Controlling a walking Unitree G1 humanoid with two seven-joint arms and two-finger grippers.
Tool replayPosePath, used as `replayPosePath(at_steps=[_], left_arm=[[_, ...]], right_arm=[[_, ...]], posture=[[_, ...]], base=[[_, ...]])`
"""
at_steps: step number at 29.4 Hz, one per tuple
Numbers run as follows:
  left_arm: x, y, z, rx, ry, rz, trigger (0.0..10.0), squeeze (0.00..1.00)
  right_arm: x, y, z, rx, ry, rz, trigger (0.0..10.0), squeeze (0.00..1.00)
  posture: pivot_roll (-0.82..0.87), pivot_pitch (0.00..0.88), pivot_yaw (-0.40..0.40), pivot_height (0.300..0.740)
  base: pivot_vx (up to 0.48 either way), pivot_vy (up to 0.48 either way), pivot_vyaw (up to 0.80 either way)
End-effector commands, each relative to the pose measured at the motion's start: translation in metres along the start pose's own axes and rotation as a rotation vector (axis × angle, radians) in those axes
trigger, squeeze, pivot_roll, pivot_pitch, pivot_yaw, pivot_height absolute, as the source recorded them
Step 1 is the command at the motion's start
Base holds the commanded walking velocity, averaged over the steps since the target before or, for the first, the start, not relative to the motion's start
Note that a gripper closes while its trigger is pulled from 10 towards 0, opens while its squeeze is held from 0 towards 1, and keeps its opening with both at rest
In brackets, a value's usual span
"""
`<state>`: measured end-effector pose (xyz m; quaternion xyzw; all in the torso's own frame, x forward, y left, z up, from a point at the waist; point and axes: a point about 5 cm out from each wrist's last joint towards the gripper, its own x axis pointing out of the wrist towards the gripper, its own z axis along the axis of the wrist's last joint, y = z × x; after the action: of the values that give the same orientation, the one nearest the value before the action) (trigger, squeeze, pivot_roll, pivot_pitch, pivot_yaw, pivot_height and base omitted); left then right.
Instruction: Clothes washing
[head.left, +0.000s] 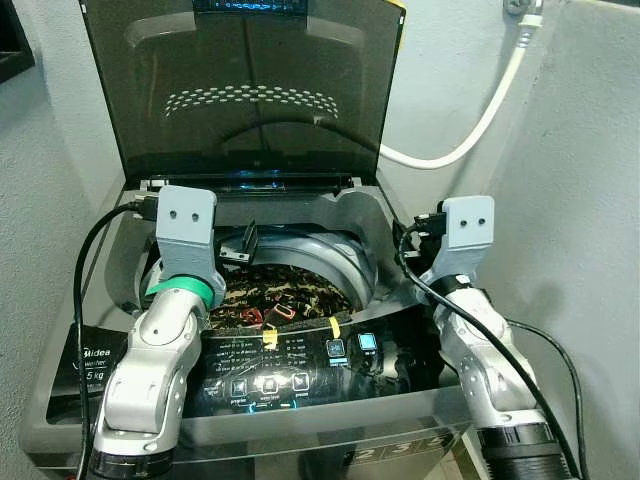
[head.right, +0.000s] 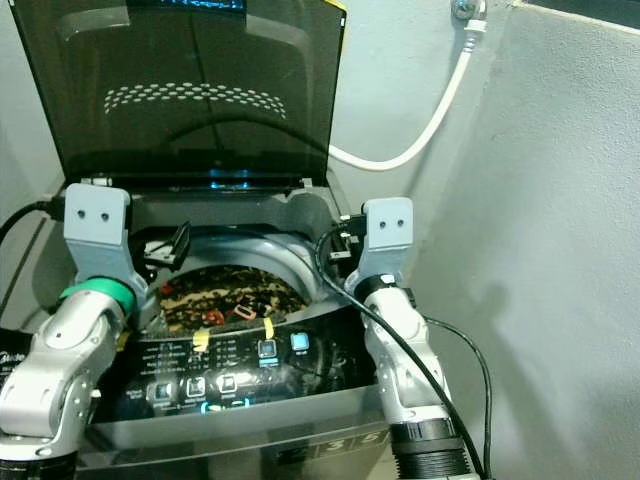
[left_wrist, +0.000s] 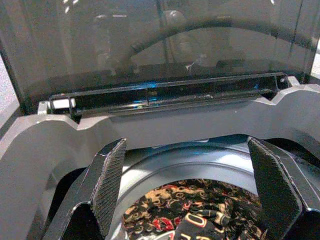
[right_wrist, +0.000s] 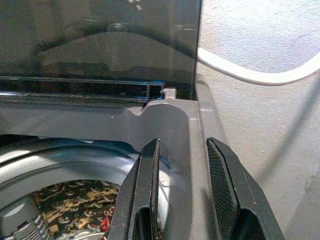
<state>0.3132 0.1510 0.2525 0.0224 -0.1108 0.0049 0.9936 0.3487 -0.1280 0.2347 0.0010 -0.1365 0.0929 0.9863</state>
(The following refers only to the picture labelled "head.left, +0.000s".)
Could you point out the metal wall tap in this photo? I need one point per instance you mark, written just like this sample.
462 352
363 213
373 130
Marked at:
522 6

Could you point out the black glossy washer control panel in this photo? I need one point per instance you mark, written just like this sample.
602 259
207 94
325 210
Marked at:
300 365

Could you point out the black window frame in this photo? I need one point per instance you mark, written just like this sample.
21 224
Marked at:
14 40

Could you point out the grey top-load washing machine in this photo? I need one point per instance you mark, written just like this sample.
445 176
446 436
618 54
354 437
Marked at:
300 425

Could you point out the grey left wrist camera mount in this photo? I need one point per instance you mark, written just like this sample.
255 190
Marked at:
185 225

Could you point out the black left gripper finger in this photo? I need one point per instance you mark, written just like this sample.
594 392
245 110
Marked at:
249 240

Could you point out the yellow tape strip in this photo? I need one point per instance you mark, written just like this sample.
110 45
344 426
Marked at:
335 328
270 338

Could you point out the camouflage patterned clothes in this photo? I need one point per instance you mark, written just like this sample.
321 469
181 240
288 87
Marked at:
300 290

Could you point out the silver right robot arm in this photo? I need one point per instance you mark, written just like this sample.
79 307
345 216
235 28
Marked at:
480 370

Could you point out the dark transparent washer lid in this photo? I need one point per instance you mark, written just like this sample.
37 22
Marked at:
250 60

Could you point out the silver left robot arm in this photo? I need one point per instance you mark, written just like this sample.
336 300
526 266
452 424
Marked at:
150 360

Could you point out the black Midea label sticker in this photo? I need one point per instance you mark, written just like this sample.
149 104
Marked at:
90 365

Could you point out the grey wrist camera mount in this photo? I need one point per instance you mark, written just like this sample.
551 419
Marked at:
468 230
185 225

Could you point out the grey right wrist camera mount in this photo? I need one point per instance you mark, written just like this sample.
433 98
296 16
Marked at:
468 230

